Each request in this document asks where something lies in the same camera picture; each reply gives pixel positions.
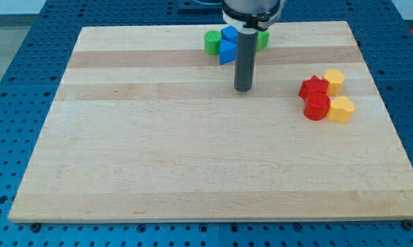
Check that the blue perforated metal table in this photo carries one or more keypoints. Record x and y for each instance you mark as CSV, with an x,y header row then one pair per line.
x,y
31,80

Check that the red star block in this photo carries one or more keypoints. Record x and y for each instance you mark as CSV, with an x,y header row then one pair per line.
x,y
313,85

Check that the blue cube block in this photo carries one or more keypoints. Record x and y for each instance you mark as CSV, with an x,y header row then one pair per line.
x,y
229,34

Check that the light wooden board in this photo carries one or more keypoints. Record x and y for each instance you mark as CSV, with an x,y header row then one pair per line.
x,y
146,127

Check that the red cylinder block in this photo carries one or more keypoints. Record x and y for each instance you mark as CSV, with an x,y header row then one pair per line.
x,y
316,106

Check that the green star block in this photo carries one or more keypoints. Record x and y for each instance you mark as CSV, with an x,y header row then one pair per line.
x,y
262,40

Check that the blue triangle block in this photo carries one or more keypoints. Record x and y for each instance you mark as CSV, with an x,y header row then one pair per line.
x,y
227,52

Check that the yellow heart block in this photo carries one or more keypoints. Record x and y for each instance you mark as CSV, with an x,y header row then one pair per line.
x,y
341,110

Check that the green cylinder block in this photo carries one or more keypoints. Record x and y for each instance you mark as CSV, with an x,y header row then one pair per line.
x,y
212,41

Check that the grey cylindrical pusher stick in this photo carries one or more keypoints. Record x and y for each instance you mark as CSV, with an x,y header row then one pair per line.
x,y
245,61

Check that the yellow hexagon block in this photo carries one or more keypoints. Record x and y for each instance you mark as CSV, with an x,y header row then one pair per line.
x,y
335,79

